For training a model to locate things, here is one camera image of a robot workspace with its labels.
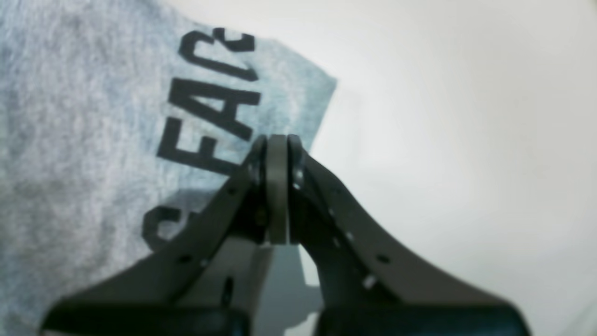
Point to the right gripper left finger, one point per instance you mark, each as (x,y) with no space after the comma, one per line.
(204,282)

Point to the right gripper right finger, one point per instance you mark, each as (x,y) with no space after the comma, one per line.
(373,285)

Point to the grey T-shirt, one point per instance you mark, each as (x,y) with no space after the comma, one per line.
(119,120)

